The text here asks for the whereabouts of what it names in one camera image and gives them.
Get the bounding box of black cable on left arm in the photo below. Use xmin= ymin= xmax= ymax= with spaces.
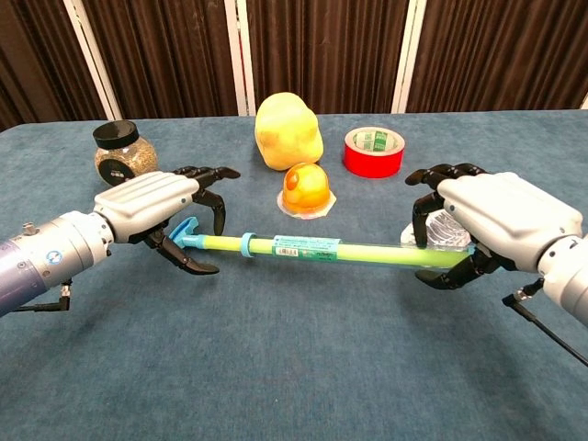
xmin=9 ymin=279 xmax=74 ymax=314

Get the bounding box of blue yellow water pump toy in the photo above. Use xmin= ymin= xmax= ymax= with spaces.
xmin=168 ymin=217 xmax=477 ymax=272

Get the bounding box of orange jelly cup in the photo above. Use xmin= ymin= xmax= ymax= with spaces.
xmin=277 ymin=162 xmax=338 ymax=220

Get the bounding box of dark brown pleated curtain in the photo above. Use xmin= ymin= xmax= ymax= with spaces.
xmin=0 ymin=0 xmax=588 ymax=133

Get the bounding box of black-lidded seed jar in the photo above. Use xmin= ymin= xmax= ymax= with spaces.
xmin=92 ymin=119 xmax=160 ymax=187

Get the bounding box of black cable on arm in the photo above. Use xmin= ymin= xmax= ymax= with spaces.
xmin=9 ymin=279 xmax=74 ymax=314
xmin=501 ymin=277 xmax=588 ymax=368

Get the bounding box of red tape roll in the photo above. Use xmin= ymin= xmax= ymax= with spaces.
xmin=342 ymin=126 xmax=407 ymax=179

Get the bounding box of white screen frame post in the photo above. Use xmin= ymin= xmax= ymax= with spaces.
xmin=390 ymin=0 xmax=430 ymax=115
xmin=62 ymin=0 xmax=123 ymax=121
xmin=223 ymin=0 xmax=257 ymax=117

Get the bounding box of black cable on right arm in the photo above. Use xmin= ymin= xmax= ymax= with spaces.
xmin=501 ymin=277 xmax=588 ymax=368

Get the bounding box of clear plastic water bottle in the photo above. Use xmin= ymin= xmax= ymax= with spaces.
xmin=399 ymin=209 xmax=472 ymax=252

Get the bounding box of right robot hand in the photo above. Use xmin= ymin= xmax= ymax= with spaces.
xmin=404 ymin=163 xmax=584 ymax=291

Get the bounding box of yellow plush toy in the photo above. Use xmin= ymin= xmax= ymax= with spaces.
xmin=254 ymin=91 xmax=324 ymax=173

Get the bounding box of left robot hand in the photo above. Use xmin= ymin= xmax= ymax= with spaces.
xmin=92 ymin=165 xmax=242 ymax=277

